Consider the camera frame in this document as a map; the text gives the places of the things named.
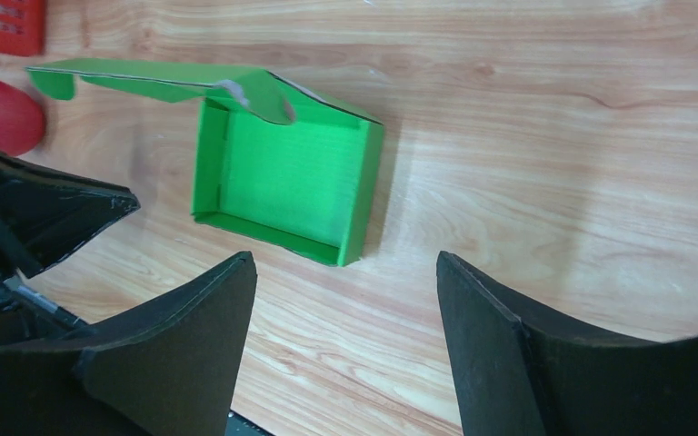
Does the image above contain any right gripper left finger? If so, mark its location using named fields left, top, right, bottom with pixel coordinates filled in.
left=0, top=252, right=257, bottom=435

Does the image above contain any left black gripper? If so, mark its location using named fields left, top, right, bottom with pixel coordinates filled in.
left=0, top=152, right=140, bottom=340

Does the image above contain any red apple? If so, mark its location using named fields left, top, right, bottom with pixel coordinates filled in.
left=0, top=81, right=46, bottom=156

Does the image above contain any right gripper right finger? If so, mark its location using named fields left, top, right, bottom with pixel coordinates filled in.
left=436, top=252, right=698, bottom=435

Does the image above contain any green paper box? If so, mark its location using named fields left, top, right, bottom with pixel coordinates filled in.
left=27, top=58, right=384, bottom=266

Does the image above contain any red plastic basket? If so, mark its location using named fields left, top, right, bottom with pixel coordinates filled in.
left=0, top=0, right=47, bottom=57

